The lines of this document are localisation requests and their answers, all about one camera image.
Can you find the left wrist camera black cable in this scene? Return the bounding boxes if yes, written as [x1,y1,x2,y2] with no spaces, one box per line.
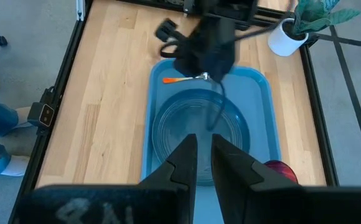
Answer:
[159,39,230,131]

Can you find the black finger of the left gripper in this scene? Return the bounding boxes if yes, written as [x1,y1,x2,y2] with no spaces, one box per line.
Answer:
[199,57,236,83]

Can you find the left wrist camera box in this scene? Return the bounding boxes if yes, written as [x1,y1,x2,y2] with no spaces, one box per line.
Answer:
[154,17,182,44]

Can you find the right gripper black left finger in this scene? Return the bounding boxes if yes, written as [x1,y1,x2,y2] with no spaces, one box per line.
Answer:
[14,134,199,224]

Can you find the orange-handled metal spoon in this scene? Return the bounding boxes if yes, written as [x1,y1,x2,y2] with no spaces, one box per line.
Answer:
[162,72,212,85]

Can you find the snake plant in white pot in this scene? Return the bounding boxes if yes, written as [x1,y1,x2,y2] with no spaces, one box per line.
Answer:
[267,0,361,58]

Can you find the small black camera box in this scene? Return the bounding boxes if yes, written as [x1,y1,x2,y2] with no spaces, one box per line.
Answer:
[27,101,56,128]

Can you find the dark blue round plate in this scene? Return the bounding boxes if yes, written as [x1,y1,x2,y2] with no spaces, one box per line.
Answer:
[151,88,250,187]

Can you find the red purple patterned cup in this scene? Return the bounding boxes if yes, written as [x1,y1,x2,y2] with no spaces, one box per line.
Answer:
[263,160,299,185]

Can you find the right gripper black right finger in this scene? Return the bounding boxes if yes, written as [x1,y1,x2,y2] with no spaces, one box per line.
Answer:
[212,134,361,224]

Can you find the light blue plastic tray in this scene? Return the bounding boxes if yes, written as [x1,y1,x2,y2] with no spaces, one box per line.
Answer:
[141,58,283,224]

